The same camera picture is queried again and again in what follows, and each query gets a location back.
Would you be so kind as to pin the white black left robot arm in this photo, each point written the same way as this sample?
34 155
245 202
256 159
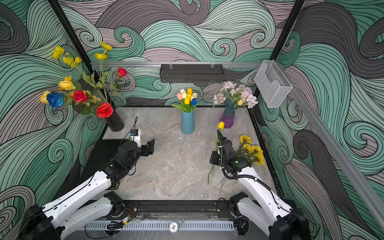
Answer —
65 215

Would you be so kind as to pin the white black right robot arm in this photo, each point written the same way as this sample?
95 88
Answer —
277 219

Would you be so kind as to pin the clear plastic wall bin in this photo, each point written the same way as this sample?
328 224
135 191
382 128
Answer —
273 83

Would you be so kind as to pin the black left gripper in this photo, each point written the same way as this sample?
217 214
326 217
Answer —
149 148

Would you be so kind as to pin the yellow carnation flower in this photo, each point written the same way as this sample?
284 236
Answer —
248 148
258 159
256 152
244 139

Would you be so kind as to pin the black case with handle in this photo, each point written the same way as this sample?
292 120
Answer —
103 156

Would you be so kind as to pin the purple glass vase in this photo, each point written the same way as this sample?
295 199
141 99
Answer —
228 116

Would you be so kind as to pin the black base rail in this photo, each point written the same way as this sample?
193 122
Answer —
186 210

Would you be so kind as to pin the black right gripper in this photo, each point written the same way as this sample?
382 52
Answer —
213 160

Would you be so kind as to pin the white slotted cable duct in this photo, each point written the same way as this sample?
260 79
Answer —
182 226

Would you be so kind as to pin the mixed rose bouquet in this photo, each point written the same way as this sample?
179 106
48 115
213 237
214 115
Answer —
71 93

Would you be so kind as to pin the colourful tulip bunch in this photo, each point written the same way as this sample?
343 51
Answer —
188 100

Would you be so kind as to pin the black vase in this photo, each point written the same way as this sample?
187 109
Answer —
115 122

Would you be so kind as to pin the black left corner post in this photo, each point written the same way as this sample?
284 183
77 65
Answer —
55 5

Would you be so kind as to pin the pink lilac flower bunch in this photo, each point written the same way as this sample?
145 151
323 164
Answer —
234 96

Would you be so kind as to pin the black corner frame post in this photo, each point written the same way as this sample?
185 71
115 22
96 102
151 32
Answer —
287 28

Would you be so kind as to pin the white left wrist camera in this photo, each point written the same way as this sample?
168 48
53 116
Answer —
135 136

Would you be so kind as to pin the yellow tulip single stem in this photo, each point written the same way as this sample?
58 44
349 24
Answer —
210 174

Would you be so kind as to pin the teal ceramic vase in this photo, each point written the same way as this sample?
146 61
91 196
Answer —
187 123

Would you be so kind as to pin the black wall tray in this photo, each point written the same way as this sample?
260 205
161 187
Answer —
198 74

